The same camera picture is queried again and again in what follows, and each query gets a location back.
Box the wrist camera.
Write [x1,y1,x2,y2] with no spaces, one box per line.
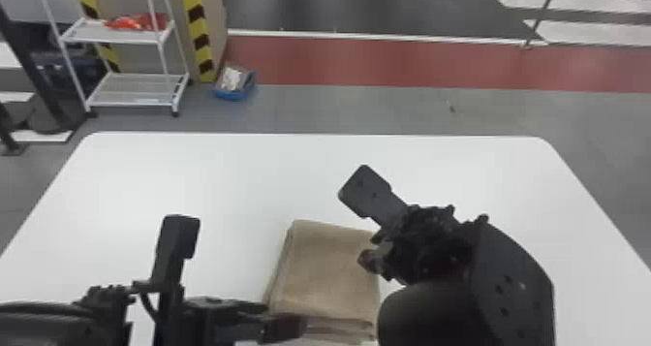
[133,213,202,346]
[337,164,410,228]

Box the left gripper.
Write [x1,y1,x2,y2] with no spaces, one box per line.
[181,296,310,346]

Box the beige towel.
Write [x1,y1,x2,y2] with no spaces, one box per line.
[263,218,383,345]

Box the blue tray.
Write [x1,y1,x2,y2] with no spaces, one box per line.
[211,64,258,103]

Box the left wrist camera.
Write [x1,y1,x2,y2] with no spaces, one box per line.
[133,213,202,346]

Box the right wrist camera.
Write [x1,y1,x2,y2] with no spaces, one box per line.
[337,164,410,228]

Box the red snack packet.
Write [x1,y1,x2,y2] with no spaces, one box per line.
[104,12,170,33]

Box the yellow black striped post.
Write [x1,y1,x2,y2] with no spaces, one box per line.
[72,0,123,75]
[181,0,218,84]

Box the white wire rack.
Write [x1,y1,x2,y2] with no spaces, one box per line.
[34,0,191,118]

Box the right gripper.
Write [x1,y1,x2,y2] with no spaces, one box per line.
[356,204,474,287]

